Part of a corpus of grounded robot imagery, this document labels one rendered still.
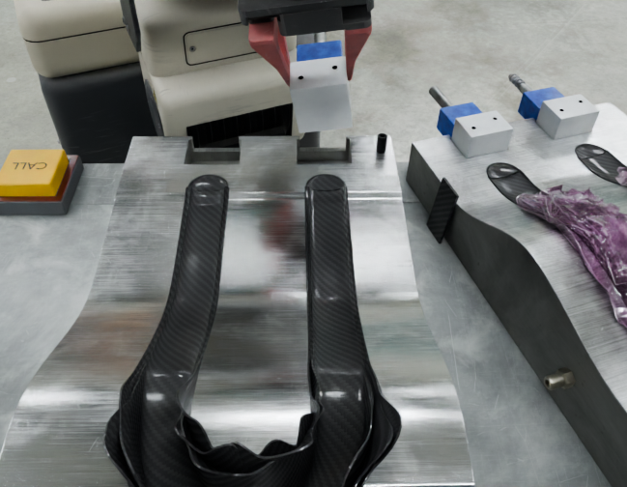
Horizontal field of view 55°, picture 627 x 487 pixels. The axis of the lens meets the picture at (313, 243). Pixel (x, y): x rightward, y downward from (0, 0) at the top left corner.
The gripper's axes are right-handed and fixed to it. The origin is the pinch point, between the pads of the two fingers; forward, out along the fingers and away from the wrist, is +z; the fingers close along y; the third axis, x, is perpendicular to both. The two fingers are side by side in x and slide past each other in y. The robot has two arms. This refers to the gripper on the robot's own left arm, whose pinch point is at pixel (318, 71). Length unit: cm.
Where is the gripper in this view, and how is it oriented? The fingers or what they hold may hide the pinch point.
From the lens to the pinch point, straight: 56.2
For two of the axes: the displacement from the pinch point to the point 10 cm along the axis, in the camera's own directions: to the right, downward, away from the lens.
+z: 1.3, 5.6, 8.2
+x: -0.1, -8.3, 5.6
